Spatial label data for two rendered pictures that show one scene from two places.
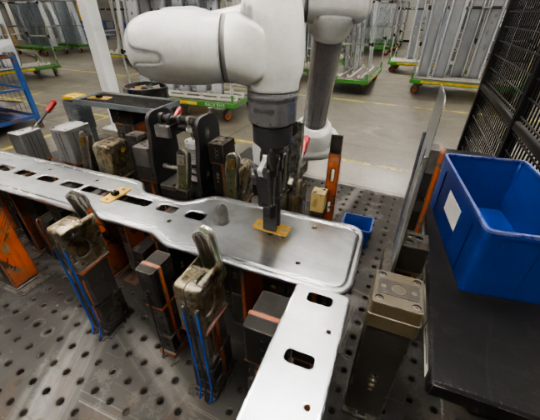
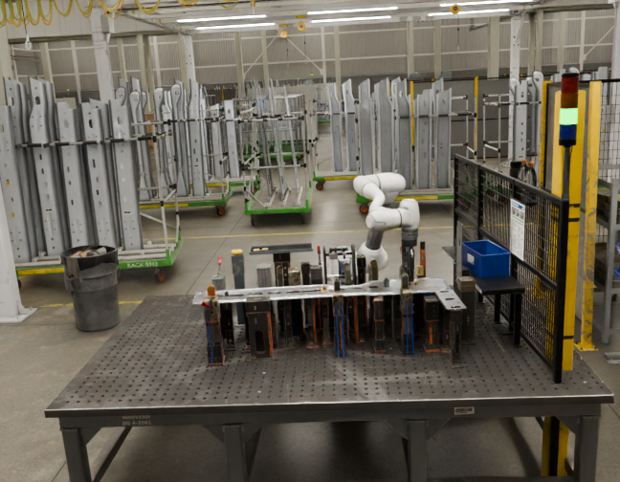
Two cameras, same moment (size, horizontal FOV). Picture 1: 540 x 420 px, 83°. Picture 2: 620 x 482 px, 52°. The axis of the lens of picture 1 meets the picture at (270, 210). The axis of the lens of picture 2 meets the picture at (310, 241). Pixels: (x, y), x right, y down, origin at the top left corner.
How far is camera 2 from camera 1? 2.96 m
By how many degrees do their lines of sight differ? 28
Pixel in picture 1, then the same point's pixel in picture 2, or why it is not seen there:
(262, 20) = (411, 210)
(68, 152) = (267, 280)
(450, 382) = (486, 289)
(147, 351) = (369, 355)
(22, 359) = (318, 369)
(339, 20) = (393, 193)
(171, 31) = (387, 216)
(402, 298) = (468, 279)
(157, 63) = (383, 225)
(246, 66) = (408, 222)
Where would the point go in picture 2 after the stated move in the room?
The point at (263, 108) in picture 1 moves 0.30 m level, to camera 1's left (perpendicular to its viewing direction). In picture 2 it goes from (411, 233) to (361, 242)
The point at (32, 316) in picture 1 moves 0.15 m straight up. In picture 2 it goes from (297, 361) to (296, 335)
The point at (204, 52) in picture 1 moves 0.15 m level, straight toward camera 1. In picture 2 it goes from (397, 220) to (417, 224)
